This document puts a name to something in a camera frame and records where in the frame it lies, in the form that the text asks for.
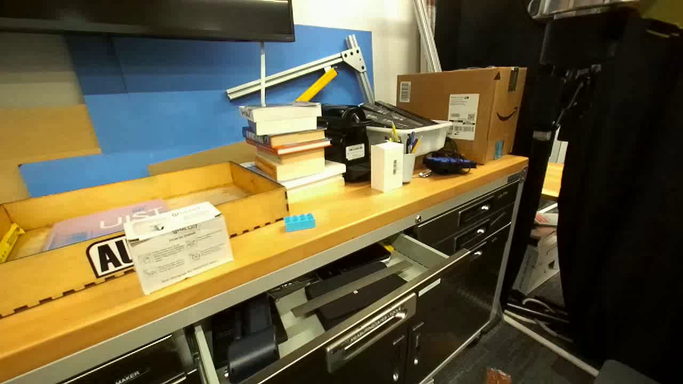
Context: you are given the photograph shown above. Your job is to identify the small blue toy block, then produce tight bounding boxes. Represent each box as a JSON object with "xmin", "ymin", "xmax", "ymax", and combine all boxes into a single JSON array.
[{"xmin": 283, "ymin": 211, "xmax": 317, "ymax": 235}]

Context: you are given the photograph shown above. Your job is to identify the open grey cabinet drawer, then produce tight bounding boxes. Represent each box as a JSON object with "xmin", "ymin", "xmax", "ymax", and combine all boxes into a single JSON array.
[{"xmin": 189, "ymin": 233, "xmax": 495, "ymax": 384}]

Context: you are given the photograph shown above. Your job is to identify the black drawer cabinet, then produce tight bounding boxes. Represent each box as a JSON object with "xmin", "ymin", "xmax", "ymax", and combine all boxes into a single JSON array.
[{"xmin": 60, "ymin": 170, "xmax": 528, "ymax": 384}]

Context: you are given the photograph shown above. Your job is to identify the large white book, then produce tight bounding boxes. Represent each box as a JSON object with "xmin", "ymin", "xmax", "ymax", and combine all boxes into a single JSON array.
[{"xmin": 241, "ymin": 159, "xmax": 348, "ymax": 193}]

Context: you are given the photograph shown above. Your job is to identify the cream book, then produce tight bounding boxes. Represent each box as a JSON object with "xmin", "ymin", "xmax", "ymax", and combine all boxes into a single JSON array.
[{"xmin": 283, "ymin": 175, "xmax": 348, "ymax": 207}]

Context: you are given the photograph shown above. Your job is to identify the black label printer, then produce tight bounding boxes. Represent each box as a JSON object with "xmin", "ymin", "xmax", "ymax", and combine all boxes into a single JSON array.
[{"xmin": 320, "ymin": 105, "xmax": 373, "ymax": 184}]

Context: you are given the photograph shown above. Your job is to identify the small white upright box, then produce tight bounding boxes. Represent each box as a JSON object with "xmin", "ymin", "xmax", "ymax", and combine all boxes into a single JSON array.
[{"xmin": 369, "ymin": 139, "xmax": 406, "ymax": 197}]

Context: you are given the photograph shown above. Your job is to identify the tan thick book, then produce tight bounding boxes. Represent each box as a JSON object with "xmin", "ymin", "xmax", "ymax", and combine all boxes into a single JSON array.
[{"xmin": 252, "ymin": 148, "xmax": 329, "ymax": 184}]

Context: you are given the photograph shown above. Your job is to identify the red edged book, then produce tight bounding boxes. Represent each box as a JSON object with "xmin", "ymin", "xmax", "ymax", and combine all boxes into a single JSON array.
[{"xmin": 247, "ymin": 136, "xmax": 333, "ymax": 159}]

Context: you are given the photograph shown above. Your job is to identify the white pen cup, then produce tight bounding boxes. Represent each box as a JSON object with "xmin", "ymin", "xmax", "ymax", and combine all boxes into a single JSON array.
[{"xmin": 400, "ymin": 148, "xmax": 421, "ymax": 185}]

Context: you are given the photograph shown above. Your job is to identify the brown cover book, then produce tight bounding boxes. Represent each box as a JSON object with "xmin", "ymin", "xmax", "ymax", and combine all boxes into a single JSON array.
[{"xmin": 241, "ymin": 126, "xmax": 329, "ymax": 149}]

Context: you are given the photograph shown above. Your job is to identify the white plastic bin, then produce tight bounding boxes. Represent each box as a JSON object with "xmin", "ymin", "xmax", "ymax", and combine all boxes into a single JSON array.
[{"xmin": 365, "ymin": 100, "xmax": 455, "ymax": 159}]

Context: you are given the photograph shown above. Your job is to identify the stack of books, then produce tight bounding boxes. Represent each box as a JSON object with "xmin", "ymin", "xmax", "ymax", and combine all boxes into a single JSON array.
[{"xmin": 239, "ymin": 102, "xmax": 323, "ymax": 136}]

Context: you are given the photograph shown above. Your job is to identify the yellow bar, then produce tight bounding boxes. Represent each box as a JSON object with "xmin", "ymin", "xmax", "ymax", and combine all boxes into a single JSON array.
[{"xmin": 294, "ymin": 66, "xmax": 339, "ymax": 105}]

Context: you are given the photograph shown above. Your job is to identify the black flat tablet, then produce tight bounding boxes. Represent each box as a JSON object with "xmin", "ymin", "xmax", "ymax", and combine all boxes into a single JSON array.
[{"xmin": 302, "ymin": 248, "xmax": 410, "ymax": 330}]

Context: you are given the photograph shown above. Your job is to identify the flat wooden tray box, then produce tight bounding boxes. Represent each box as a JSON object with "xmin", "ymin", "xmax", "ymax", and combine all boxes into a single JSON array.
[{"xmin": 0, "ymin": 159, "xmax": 289, "ymax": 321}]

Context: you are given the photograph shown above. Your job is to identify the thin white rod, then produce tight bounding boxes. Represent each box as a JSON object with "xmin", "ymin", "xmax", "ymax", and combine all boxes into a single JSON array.
[{"xmin": 257, "ymin": 41, "xmax": 269, "ymax": 108}]

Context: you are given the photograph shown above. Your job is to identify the brown cardboard shipping box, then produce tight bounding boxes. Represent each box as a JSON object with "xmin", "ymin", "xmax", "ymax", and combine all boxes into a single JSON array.
[{"xmin": 394, "ymin": 63, "xmax": 528, "ymax": 166}]

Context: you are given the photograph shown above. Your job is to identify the white printed paper box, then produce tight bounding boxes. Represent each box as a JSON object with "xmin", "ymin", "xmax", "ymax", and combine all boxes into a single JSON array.
[{"xmin": 121, "ymin": 201, "xmax": 236, "ymax": 297}]

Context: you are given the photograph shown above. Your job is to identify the dark pouch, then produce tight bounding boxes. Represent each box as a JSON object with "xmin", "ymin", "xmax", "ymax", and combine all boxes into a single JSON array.
[{"xmin": 223, "ymin": 297, "xmax": 281, "ymax": 384}]

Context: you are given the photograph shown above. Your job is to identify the leaning aluminium profile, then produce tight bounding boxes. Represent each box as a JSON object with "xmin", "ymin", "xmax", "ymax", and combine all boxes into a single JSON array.
[{"xmin": 410, "ymin": 0, "xmax": 443, "ymax": 75}]

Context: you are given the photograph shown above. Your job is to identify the white box on floor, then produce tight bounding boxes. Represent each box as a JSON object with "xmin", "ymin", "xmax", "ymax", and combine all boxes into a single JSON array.
[{"xmin": 512, "ymin": 228, "xmax": 563, "ymax": 297}]

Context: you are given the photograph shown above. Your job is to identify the orange snack packet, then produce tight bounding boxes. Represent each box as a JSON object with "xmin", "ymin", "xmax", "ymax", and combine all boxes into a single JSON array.
[{"xmin": 484, "ymin": 364, "xmax": 515, "ymax": 384}]

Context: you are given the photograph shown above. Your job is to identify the pink sheet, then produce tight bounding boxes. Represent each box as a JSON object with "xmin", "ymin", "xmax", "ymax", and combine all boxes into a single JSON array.
[{"xmin": 43, "ymin": 199, "xmax": 170, "ymax": 253}]

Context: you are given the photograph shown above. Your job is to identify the black curtain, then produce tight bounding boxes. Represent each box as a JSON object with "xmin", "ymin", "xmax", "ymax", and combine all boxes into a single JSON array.
[{"xmin": 508, "ymin": 0, "xmax": 683, "ymax": 382}]

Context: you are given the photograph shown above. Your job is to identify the yellow tool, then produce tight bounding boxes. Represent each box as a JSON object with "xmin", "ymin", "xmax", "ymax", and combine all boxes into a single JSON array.
[{"xmin": 0, "ymin": 221, "xmax": 25, "ymax": 267}]

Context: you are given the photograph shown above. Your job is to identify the aluminium bracket rail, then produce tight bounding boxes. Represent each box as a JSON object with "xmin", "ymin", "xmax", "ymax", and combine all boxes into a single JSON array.
[{"xmin": 223, "ymin": 35, "xmax": 376, "ymax": 107}]

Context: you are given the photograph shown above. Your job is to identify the blue wall panel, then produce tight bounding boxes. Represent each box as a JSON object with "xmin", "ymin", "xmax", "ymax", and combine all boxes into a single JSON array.
[{"xmin": 19, "ymin": 24, "xmax": 376, "ymax": 201}]

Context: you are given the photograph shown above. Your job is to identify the black wall monitor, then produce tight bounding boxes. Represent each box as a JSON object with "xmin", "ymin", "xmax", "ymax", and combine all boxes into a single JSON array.
[{"xmin": 0, "ymin": 0, "xmax": 297, "ymax": 43}]

